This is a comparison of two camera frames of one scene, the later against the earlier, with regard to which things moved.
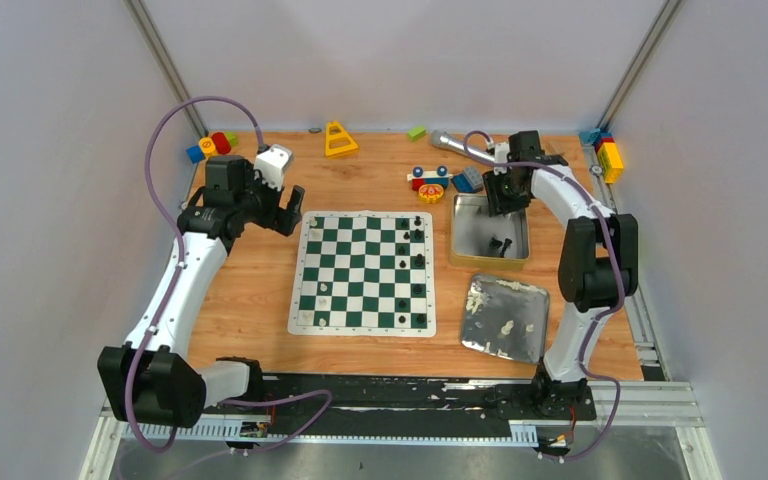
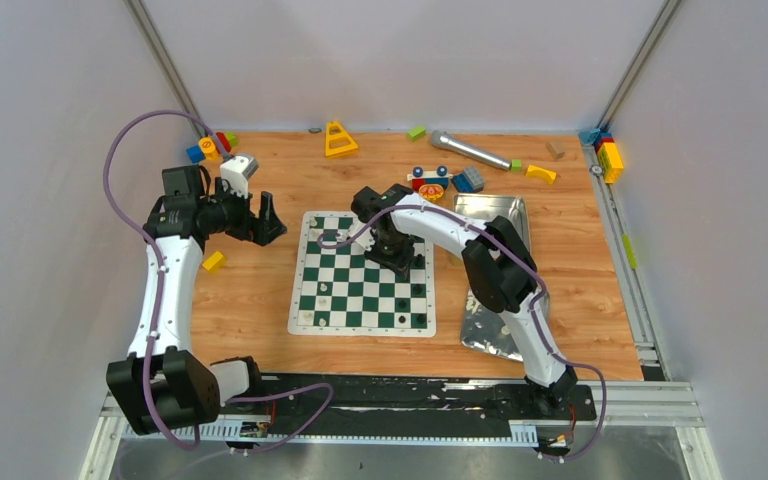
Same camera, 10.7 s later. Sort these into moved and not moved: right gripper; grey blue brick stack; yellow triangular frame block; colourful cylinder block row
Moved: right gripper
Not moved: grey blue brick stack; colourful cylinder block row; yellow triangular frame block
